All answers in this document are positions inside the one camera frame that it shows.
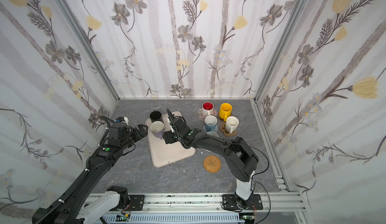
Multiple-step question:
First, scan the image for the white mug grey rim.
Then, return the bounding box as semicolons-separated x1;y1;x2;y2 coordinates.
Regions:
150;121;164;139

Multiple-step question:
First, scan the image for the beige rectangular serving tray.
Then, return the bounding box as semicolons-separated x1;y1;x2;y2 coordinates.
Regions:
145;114;196;168

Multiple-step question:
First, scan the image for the black mug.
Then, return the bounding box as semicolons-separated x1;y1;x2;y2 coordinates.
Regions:
149;110;163;123

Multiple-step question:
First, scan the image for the pink flower silicone coaster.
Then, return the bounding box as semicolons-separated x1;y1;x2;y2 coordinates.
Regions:
197;108;218;121

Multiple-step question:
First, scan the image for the blue patterned mug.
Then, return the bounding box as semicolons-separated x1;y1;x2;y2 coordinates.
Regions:
204;115;218;132

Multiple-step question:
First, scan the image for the white mug red inside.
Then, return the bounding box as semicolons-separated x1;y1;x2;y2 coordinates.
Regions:
201;102;214;117

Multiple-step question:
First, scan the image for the brown paw cork coaster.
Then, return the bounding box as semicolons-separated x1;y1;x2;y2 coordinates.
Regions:
220;122;237;137

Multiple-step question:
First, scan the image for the wicker rattan round coaster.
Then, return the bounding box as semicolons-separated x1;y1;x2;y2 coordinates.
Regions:
203;155;222;173

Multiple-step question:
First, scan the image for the yellow mug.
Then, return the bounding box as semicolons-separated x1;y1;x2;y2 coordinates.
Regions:
218;103;233;120

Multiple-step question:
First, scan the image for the plain white mug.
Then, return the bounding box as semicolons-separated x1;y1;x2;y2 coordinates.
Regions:
225;116;239;134

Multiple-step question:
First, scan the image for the speckled white mug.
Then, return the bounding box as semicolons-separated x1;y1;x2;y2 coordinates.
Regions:
207;131;219;137

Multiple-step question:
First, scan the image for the plain wooden round coaster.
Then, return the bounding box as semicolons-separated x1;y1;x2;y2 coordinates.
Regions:
218;114;233;122

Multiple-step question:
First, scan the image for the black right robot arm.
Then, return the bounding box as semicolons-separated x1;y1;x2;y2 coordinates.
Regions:
163;111;259;209

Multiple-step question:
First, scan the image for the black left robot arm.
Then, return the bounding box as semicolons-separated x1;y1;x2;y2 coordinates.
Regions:
32;122;148;224

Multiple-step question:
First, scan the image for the left black corrugated cable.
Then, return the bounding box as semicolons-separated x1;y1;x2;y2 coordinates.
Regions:
97;115;117;146

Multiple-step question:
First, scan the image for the white ventilated cable duct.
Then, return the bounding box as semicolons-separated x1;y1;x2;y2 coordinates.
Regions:
102;213;245;224

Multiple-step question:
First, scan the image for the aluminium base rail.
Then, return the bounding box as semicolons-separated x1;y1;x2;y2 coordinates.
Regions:
77;191;312;224

